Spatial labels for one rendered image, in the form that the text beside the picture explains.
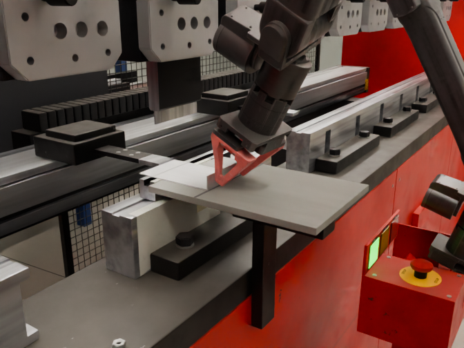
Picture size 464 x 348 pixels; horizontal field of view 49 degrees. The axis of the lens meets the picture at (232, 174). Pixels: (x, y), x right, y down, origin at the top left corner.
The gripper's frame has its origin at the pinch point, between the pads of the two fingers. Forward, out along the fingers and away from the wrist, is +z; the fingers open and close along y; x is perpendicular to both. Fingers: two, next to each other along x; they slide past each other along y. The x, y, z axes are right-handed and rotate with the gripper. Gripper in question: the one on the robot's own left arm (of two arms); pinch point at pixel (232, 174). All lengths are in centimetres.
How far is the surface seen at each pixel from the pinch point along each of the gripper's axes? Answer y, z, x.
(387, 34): -216, 17, -47
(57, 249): -92, 171, -108
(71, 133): 2.9, 12.6, -28.9
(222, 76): -67, 20, -45
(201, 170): -1.6, 4.2, -5.6
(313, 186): -5.4, -3.6, 9.8
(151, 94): 3.9, -4.5, -15.2
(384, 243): -32.7, 12.3, 21.4
